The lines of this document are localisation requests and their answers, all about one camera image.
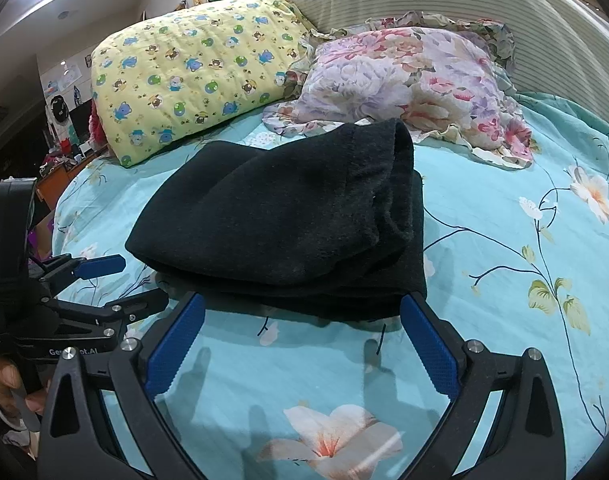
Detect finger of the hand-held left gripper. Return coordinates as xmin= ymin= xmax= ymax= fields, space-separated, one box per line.
xmin=49 ymin=289 xmax=170 ymax=333
xmin=37 ymin=254 xmax=126 ymax=283

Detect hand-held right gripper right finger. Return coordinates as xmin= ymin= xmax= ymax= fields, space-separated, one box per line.
xmin=399 ymin=292 xmax=580 ymax=480

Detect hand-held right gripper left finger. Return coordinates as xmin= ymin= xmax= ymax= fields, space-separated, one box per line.
xmin=37 ymin=291 xmax=208 ymax=480

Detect black pants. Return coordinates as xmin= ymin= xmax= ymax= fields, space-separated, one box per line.
xmin=124 ymin=117 xmax=429 ymax=323

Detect person's left hand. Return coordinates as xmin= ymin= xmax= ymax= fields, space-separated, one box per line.
xmin=0 ymin=357 xmax=51 ymax=433

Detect wooden desk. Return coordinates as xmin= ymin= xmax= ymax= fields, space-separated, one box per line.
xmin=36 ymin=149 xmax=108 ymax=211

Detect teal floral bed sheet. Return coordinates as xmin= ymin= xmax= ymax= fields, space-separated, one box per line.
xmin=49 ymin=91 xmax=609 ymax=480

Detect red cloth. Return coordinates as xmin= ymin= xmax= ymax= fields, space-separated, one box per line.
xmin=87 ymin=100 xmax=109 ymax=147

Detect black cap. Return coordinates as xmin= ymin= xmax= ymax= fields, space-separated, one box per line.
xmin=48 ymin=94 xmax=71 ymax=123

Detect yellow animal print pillow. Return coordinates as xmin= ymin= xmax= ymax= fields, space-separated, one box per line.
xmin=89 ymin=0 xmax=315 ymax=168

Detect pink floral ruffled pillow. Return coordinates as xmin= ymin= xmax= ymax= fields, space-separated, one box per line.
xmin=262 ymin=12 xmax=535 ymax=168

